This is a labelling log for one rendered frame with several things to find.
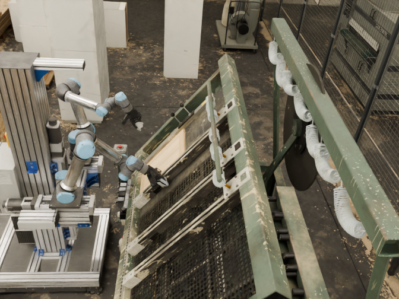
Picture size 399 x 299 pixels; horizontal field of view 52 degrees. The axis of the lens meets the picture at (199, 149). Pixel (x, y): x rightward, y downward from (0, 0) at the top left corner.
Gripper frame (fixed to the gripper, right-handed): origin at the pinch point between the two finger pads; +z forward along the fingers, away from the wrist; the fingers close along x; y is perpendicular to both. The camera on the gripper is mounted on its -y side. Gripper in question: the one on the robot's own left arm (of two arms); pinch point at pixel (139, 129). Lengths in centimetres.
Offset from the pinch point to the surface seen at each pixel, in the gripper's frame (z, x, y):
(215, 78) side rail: 0, 31, 70
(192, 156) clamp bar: 12, -43, 40
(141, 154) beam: 39, 25, -22
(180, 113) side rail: 17.7, 30.8, 29.0
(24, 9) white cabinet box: -62, 373, -200
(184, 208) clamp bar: 15, -89, 33
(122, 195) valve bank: 45, -15, -41
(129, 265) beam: 40, -98, -21
